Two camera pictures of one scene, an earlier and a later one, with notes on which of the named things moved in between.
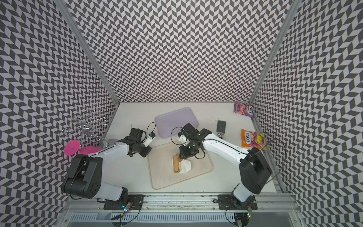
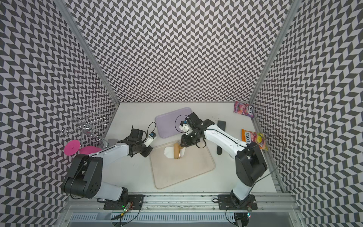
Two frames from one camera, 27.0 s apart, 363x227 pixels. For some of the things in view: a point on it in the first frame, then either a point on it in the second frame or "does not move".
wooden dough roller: [176, 161] → [177, 147]
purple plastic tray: [170, 124] does not move
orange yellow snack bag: [252, 139] does not move
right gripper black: [182, 151] → [186, 143]
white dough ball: [184, 165] → [169, 152]
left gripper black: [148, 149] does not move
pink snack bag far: [243, 109] does not move
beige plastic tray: [162, 172] does not move
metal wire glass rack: [90, 126] does not move
